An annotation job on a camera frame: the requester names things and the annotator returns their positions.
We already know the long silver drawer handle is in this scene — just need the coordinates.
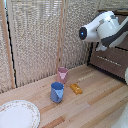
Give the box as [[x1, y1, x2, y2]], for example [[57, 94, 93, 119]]
[[97, 54, 123, 67]]

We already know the wide bamboo screen panel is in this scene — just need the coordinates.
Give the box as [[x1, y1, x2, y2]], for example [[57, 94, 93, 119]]
[[6, 0, 64, 88]]

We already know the thin wooden post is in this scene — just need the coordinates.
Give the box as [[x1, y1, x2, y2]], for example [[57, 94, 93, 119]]
[[56, 0, 66, 70]]

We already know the blue cup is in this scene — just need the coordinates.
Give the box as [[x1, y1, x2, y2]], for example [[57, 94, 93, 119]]
[[50, 81, 65, 104]]

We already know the thick wooden post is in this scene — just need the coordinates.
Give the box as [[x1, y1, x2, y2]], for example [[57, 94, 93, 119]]
[[0, 0, 17, 90]]

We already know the white patterned plate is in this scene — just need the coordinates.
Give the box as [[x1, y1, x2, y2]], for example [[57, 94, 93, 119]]
[[0, 99, 41, 128]]

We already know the brown drawer with short handle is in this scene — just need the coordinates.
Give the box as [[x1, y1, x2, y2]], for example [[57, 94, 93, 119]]
[[94, 12, 128, 51]]

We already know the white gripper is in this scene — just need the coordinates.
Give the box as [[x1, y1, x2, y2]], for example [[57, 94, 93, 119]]
[[95, 42, 108, 53]]

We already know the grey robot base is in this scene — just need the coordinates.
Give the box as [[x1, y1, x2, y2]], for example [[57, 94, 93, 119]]
[[111, 104, 128, 128]]

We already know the pink cup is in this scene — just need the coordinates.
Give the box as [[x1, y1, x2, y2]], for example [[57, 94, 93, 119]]
[[56, 67, 69, 84]]

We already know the brown drawer with long handle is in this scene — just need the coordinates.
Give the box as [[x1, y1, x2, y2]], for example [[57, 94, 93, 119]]
[[89, 44, 128, 81]]

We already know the orange rectangular block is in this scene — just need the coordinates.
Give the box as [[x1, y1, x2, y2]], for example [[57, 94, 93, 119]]
[[69, 83, 84, 95]]

